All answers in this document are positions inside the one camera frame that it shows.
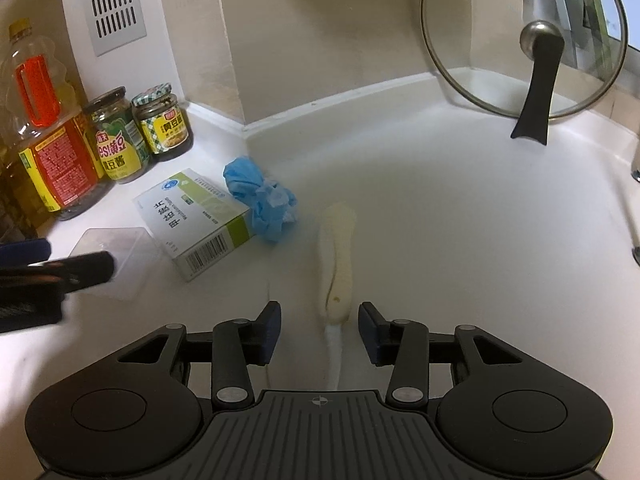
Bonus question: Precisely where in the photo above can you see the clear plastic box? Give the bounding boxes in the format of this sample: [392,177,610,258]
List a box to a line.
[70,228,160,301]

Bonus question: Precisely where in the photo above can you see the white green medicine box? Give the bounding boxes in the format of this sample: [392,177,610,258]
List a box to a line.
[134,169,254,282]

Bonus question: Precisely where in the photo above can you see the cream foam strip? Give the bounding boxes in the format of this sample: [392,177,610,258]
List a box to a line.
[318,203,357,391]

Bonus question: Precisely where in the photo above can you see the large dark oil bottle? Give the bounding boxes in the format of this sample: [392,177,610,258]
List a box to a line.
[1,142,38,243]

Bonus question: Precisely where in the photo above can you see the red label oil bottle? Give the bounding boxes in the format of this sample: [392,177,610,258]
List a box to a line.
[1,18,111,221]

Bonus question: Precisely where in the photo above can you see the green label sauce jar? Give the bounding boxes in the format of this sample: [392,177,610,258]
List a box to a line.
[85,86,152,184]

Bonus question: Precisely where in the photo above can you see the small checkered lid jar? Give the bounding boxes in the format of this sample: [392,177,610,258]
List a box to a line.
[131,82,192,162]

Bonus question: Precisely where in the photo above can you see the glass pot lid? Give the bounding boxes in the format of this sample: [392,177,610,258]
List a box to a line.
[420,0,628,145]

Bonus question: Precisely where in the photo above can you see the wall vent grille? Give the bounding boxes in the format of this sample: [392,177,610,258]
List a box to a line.
[84,0,146,56]

